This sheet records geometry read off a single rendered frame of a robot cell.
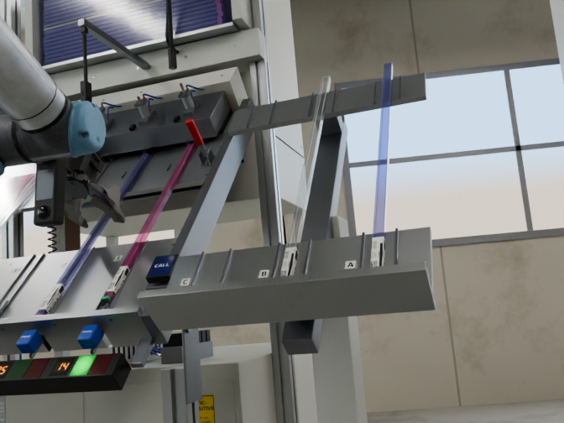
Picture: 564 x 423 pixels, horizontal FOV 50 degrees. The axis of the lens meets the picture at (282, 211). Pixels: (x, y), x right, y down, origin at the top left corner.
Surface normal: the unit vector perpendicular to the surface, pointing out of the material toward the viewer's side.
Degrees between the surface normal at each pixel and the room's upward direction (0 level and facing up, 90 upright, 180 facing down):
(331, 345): 90
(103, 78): 90
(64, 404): 90
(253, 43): 90
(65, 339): 134
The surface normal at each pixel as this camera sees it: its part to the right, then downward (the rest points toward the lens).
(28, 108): 0.40, 0.73
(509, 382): -0.10, -0.15
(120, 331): -0.16, 0.59
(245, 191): -0.31, -0.13
